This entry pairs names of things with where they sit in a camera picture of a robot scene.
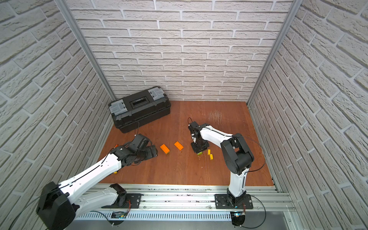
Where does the white perforated cable tray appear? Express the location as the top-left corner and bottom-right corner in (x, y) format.
(76, 211), (231, 221)

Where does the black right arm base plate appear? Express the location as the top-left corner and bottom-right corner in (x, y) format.
(214, 194), (254, 210)

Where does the aluminium corner post right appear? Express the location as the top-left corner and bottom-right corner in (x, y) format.
(247, 0), (303, 105)

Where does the black plastic toolbox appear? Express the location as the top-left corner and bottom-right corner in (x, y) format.
(108, 86), (171, 133)

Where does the orange long lego brick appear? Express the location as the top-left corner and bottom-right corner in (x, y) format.
(160, 144), (170, 154)
(174, 141), (184, 150)

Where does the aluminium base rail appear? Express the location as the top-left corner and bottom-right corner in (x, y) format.
(66, 183), (297, 213)

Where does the aluminium corner post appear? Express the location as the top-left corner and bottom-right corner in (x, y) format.
(55, 0), (117, 100)
(247, 0), (303, 105)

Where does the aluminium corner post left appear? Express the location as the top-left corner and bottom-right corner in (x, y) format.
(55, 0), (117, 100)

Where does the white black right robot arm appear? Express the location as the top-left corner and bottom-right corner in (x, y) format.
(188, 122), (255, 208)

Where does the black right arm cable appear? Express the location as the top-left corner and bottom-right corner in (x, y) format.
(232, 135), (267, 229)

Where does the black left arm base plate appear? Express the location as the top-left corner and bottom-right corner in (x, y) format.
(113, 193), (142, 209)

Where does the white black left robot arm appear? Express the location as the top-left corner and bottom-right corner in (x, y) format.
(36, 145), (158, 230)

